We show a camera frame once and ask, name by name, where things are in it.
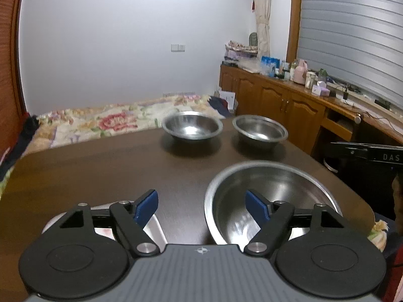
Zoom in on large steel bowl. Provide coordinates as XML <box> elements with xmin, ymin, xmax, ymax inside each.
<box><xmin>204</xmin><ymin>160</ymin><xmax>344</xmax><ymax>246</ymax></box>

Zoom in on wooden window frame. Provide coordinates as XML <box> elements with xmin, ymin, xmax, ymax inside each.
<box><xmin>286</xmin><ymin>0</ymin><xmax>303</xmax><ymax>67</ymax></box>

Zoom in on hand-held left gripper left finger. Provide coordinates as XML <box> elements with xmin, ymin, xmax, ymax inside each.
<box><xmin>58</xmin><ymin>189</ymin><xmax>160</xmax><ymax>257</ymax></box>

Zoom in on shallow steel bowl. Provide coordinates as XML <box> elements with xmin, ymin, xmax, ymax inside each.
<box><xmin>161</xmin><ymin>111</ymin><xmax>223</xmax><ymax>141</ymax></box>

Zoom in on cream curtain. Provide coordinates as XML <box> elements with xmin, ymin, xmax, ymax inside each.
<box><xmin>251</xmin><ymin>0</ymin><xmax>273</xmax><ymax>58</ymax></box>

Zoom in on blue box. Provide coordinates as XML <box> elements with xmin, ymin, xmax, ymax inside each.
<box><xmin>260</xmin><ymin>56</ymin><xmax>280</xmax><ymax>77</ymax></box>

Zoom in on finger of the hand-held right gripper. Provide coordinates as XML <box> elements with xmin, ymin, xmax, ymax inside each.
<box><xmin>330</xmin><ymin>141</ymin><xmax>371</xmax><ymax>160</ymax></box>

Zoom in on dark cloth with red stripes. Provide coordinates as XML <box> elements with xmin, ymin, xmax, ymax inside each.
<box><xmin>0</xmin><ymin>113</ymin><xmax>40</xmax><ymax>181</ymax></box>

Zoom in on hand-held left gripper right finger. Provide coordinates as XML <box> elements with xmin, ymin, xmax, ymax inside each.
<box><xmin>244</xmin><ymin>189</ymin><xmax>345</xmax><ymax>257</ymax></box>

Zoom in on navy cloth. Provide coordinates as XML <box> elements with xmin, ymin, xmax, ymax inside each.
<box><xmin>207</xmin><ymin>96</ymin><xmax>236</xmax><ymax>121</ymax></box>

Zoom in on pink bottle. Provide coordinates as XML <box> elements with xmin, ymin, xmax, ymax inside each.
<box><xmin>294</xmin><ymin>59</ymin><xmax>309</xmax><ymax>85</ymax></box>

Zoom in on pile of folded cloths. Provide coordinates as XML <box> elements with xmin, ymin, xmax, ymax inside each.
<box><xmin>224</xmin><ymin>40</ymin><xmax>259</xmax><ymax>53</ymax></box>

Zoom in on black cable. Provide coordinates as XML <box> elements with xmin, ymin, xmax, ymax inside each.
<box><xmin>327</xmin><ymin>78</ymin><xmax>403</xmax><ymax>127</ymax></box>

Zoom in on pink tissue box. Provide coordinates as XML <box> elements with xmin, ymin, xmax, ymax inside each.
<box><xmin>312</xmin><ymin>81</ymin><xmax>331</xmax><ymax>98</ymax></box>

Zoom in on clear plastic storage box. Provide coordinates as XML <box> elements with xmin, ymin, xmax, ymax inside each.
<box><xmin>222</xmin><ymin>50</ymin><xmax>258</xmax><ymax>67</ymax></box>

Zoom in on deep small steel bowl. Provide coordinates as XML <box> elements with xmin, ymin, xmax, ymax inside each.
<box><xmin>232</xmin><ymin>115</ymin><xmax>289</xmax><ymax>149</ymax></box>

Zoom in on wooden louvered wardrobe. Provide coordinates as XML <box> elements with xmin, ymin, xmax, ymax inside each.
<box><xmin>0</xmin><ymin>0</ymin><xmax>29</xmax><ymax>153</ymax></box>

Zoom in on white paper bag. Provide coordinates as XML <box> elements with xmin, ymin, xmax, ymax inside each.
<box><xmin>219</xmin><ymin>90</ymin><xmax>236</xmax><ymax>111</ymax></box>

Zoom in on grey window blind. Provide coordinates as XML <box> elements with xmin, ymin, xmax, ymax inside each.
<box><xmin>297</xmin><ymin>0</ymin><xmax>403</xmax><ymax>109</ymax></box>

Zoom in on wooden cabinet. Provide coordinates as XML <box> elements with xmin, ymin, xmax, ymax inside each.
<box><xmin>219</xmin><ymin>64</ymin><xmax>403</xmax><ymax>172</ymax></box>

